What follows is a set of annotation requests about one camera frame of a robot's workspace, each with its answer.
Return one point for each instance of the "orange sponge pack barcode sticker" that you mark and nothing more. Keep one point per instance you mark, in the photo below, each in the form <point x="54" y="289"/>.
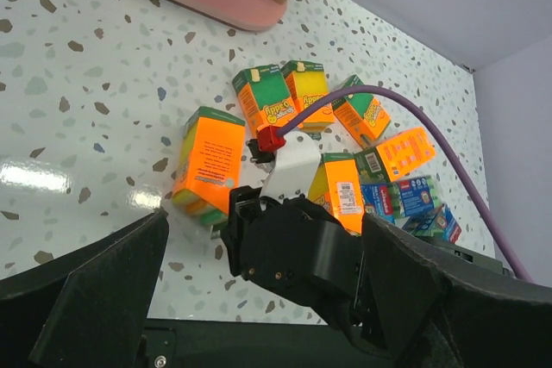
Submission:
<point x="336" y="187"/>

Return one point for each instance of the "green top sponge box right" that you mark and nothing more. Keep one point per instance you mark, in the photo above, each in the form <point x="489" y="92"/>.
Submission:
<point x="363" y="116"/>

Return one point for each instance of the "orange back sponge box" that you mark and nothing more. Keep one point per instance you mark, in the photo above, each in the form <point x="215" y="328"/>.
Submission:
<point x="395" y="157"/>

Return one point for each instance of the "green sponge box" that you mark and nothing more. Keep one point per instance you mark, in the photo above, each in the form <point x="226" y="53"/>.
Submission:
<point x="363" y="116"/>
<point x="264" y="97"/>

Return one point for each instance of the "yellow top sponge box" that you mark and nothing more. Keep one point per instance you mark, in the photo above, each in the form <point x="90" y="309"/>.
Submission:
<point x="307" y="83"/>

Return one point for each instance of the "blue Vileda pack middle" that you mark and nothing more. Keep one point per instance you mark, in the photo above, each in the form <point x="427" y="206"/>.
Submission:
<point x="414" y="196"/>

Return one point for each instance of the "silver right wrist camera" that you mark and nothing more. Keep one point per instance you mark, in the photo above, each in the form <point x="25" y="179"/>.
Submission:
<point x="294" y="166"/>

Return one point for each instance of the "blue Vileda pack left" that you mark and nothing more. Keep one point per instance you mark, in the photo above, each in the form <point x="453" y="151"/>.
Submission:
<point x="378" y="201"/>

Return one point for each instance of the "blue vileda pack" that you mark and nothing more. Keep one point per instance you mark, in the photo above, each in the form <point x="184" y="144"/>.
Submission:
<point x="414" y="196"/>
<point x="378" y="201"/>
<point x="436" y="223"/>

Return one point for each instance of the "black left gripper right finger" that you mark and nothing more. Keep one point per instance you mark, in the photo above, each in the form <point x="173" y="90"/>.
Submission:
<point x="439" y="310"/>

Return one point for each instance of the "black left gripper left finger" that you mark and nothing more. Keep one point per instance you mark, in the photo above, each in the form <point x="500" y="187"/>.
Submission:
<point x="86" y="308"/>

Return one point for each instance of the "blue Vileda pack right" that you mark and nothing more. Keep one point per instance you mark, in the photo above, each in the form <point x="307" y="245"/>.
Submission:
<point x="436" y="223"/>

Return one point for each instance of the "green top sponge box left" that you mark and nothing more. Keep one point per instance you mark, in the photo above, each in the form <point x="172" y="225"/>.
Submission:
<point x="264" y="97"/>

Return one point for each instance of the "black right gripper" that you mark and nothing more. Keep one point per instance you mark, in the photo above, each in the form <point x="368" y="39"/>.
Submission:
<point x="295" y="249"/>

